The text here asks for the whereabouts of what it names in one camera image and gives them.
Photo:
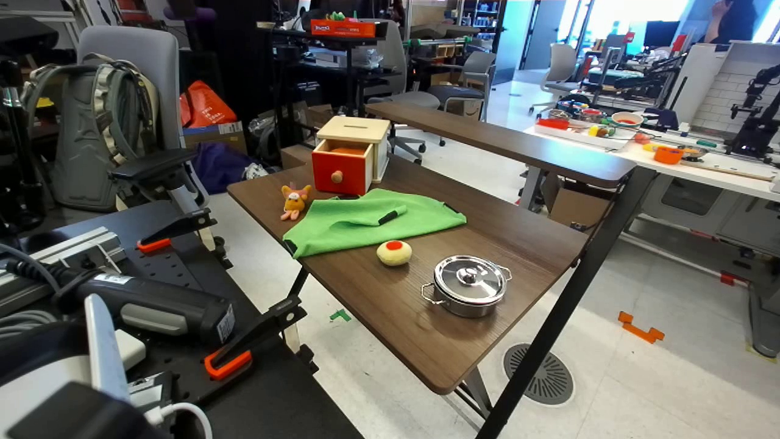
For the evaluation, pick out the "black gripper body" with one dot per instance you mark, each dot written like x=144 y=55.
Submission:
x=153 y=307

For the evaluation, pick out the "steel pot lid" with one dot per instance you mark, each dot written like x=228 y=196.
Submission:
x=469 y=278

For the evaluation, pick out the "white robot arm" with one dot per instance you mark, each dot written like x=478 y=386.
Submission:
x=39 y=390

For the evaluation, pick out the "small steel pot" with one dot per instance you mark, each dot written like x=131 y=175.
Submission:
x=467 y=311

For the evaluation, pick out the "small black orange clamp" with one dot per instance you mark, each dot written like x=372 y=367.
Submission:
x=173 y=230

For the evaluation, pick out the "large black orange clamp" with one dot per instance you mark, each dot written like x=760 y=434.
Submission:
x=259 y=329

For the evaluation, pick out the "purple cloth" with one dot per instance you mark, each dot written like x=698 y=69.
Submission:
x=217 y=163

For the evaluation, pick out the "orange plush toy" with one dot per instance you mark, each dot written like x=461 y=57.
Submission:
x=294 y=204

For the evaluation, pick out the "grey backpack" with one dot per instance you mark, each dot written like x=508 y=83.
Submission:
x=80 y=138

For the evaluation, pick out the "orange bag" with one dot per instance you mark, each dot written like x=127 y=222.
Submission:
x=206 y=105

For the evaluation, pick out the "green cloth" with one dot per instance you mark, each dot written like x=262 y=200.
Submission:
x=356 y=219

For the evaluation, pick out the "brown wooden desk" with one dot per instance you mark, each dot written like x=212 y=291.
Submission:
x=391 y=312

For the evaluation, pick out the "red wooden drawer box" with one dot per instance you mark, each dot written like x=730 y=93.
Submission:
x=348 y=167

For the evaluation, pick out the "yellow round toy red dot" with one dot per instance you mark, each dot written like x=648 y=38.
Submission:
x=394 y=255

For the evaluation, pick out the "grey office chair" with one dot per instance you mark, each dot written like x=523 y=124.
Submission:
x=141 y=57

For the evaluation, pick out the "grey swivel chair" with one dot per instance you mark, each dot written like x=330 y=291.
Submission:
x=398 y=74

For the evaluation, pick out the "round floor drain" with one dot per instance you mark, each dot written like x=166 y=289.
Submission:
x=540 y=377

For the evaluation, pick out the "black metal desk leg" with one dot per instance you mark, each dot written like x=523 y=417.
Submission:
x=560 y=312

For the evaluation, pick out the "orange plastic block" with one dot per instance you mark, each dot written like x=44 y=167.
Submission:
x=665 y=155

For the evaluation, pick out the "white work table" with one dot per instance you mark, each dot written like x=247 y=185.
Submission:
x=731 y=174

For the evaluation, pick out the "black metal stand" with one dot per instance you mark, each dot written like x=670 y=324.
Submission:
x=758 y=112

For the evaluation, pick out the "aluminium extrusion rail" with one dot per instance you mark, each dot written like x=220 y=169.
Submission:
x=64 y=246

